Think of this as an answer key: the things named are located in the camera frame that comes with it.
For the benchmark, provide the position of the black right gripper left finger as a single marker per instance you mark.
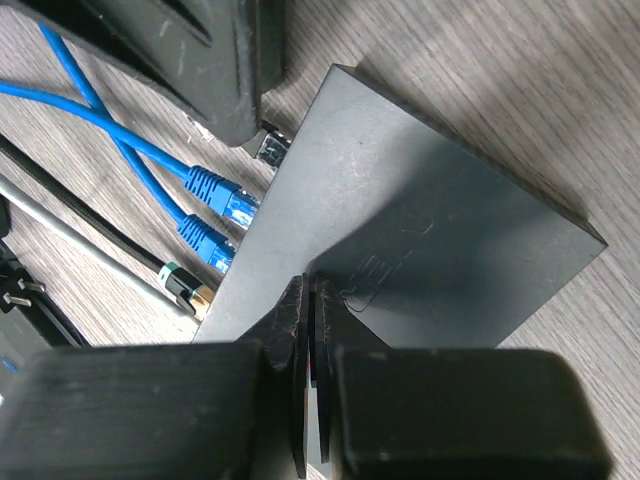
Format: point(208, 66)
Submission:
point(222, 410)

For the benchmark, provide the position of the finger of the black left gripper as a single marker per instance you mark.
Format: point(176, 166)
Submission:
point(213, 59)

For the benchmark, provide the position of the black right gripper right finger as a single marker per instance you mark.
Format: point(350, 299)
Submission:
point(424, 413)

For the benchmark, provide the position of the dark grey network switch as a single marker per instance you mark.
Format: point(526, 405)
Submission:
point(428, 243)

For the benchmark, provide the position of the black power adapter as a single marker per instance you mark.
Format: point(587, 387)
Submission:
point(30, 321)

